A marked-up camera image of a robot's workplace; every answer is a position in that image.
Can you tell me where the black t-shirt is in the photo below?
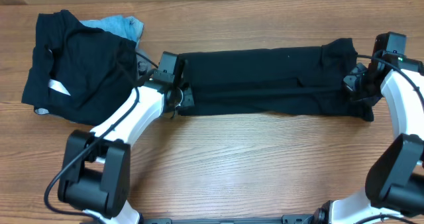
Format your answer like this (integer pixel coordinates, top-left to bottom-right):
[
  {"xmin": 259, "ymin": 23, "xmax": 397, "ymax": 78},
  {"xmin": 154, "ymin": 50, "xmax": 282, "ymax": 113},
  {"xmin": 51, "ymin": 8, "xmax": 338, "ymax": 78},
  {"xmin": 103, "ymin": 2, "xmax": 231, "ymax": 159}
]
[{"xmin": 179, "ymin": 38, "xmax": 374, "ymax": 122}]

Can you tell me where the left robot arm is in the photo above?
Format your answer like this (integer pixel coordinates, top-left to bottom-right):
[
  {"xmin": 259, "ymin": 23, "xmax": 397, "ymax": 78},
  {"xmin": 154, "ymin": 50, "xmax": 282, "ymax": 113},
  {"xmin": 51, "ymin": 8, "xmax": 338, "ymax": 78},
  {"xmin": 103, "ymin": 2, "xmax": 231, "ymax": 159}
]
[{"xmin": 52, "ymin": 52, "xmax": 194, "ymax": 223}]

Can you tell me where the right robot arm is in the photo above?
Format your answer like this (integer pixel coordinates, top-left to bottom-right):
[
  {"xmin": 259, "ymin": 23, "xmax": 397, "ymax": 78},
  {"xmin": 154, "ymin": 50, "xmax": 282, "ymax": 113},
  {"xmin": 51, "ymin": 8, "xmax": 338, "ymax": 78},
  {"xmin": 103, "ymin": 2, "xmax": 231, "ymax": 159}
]
[{"xmin": 303, "ymin": 32, "xmax": 423, "ymax": 224}]

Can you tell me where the folded light blue garment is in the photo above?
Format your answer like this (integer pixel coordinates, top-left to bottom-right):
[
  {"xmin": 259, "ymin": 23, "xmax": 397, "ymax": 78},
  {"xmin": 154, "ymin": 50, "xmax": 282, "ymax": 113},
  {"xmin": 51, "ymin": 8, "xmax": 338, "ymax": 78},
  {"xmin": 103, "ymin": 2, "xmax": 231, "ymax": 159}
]
[{"xmin": 80, "ymin": 15, "xmax": 144, "ymax": 46}]

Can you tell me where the folded black shirt on pile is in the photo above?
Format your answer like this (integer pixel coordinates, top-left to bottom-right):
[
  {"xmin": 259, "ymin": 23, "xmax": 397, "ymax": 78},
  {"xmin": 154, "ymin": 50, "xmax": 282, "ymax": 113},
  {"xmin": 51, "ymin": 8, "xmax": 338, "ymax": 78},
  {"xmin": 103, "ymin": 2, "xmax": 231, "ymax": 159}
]
[{"xmin": 21, "ymin": 10, "xmax": 137, "ymax": 125}]

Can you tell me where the folded grey garment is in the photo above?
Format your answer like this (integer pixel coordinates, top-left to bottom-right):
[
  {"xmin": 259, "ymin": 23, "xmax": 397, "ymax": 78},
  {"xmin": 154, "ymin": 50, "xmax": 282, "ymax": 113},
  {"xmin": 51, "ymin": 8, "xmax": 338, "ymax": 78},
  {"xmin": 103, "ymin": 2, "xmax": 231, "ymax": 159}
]
[{"xmin": 34, "ymin": 48, "xmax": 152, "ymax": 115}]

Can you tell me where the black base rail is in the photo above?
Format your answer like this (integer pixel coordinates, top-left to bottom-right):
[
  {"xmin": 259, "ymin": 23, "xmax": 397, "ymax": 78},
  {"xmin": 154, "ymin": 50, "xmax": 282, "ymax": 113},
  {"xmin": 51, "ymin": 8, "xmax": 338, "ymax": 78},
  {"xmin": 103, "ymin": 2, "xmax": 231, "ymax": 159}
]
[{"xmin": 142, "ymin": 214, "xmax": 313, "ymax": 224}]

